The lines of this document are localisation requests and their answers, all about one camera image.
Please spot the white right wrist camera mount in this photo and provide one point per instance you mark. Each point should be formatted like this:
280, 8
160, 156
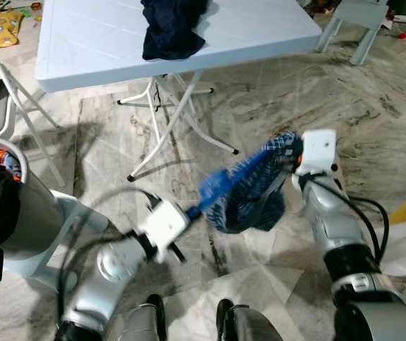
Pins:
320, 149

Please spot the dark navy garment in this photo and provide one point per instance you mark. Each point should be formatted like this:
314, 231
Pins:
171, 32

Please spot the white lidded laundry basket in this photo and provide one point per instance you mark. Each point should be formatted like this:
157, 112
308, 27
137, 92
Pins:
39, 213

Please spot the yellow patterned cushion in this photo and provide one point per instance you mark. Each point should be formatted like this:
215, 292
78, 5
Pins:
3, 28

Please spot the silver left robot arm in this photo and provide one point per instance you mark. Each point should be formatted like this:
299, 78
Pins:
110, 266

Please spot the blue plaid garment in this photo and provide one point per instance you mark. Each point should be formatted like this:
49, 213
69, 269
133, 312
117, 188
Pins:
249, 202

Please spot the robot left leg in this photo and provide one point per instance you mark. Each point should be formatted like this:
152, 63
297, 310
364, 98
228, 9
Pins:
146, 323

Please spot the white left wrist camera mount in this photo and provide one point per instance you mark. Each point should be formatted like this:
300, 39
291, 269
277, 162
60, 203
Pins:
163, 224

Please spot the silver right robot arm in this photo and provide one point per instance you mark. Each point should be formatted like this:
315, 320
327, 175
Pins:
330, 220

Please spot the white folding table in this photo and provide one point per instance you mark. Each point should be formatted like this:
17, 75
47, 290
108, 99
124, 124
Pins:
96, 42

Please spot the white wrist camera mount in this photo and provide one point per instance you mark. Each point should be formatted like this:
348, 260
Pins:
320, 149
163, 224

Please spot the grey plastic stool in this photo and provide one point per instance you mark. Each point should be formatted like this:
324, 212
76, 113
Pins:
362, 14

